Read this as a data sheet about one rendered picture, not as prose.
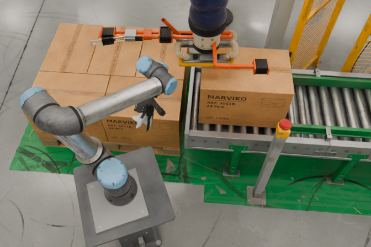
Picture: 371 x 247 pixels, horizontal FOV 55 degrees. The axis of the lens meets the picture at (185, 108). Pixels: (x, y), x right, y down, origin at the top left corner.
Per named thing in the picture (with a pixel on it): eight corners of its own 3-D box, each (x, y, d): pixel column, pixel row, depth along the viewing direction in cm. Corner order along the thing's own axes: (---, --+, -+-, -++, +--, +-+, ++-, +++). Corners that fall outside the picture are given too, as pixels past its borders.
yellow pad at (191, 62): (232, 55, 224) (233, 49, 220) (233, 66, 218) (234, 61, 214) (179, 55, 224) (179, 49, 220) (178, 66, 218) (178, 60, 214)
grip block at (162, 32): (173, 32, 221) (172, 25, 217) (172, 43, 215) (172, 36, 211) (159, 32, 221) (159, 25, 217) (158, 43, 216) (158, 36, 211)
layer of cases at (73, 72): (189, 60, 351) (189, 30, 319) (179, 148, 293) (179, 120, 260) (71, 53, 357) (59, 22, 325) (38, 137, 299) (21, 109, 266)
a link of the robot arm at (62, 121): (51, 131, 125) (183, 76, 169) (32, 110, 131) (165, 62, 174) (51, 152, 133) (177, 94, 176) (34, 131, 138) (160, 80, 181)
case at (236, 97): (276, 86, 279) (289, 49, 247) (281, 128, 256) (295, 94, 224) (201, 81, 282) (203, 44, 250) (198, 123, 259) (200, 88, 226)
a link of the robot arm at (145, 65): (157, 63, 169) (168, 70, 180) (141, 50, 174) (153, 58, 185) (144, 78, 170) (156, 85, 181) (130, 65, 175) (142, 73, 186)
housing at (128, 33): (137, 34, 220) (136, 28, 217) (136, 41, 216) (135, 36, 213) (126, 34, 220) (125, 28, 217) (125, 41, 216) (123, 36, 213)
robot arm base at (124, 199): (139, 201, 199) (137, 195, 190) (106, 209, 197) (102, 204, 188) (134, 170, 209) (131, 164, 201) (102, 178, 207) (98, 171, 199)
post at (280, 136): (260, 191, 285) (289, 122, 205) (260, 199, 281) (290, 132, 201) (252, 191, 286) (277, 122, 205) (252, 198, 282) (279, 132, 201)
